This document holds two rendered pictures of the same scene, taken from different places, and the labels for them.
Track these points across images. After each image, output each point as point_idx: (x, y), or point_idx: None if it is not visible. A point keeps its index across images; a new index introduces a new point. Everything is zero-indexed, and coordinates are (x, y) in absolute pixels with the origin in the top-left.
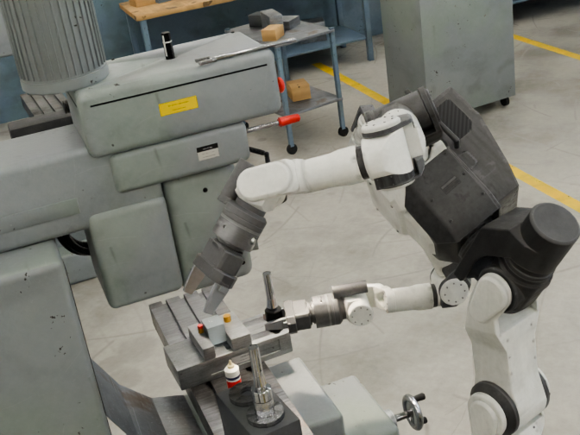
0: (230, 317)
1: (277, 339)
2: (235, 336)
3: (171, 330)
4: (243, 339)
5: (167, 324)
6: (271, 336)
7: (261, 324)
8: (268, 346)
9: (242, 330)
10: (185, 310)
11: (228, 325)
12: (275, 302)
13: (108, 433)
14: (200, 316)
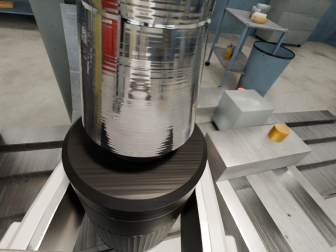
0: (279, 134)
1: (243, 250)
2: (218, 138)
3: (284, 119)
4: (214, 157)
5: (295, 117)
6: (248, 232)
7: (295, 213)
8: (228, 226)
9: (240, 155)
10: (330, 135)
11: (256, 134)
12: (89, 86)
13: (30, 2)
14: (323, 147)
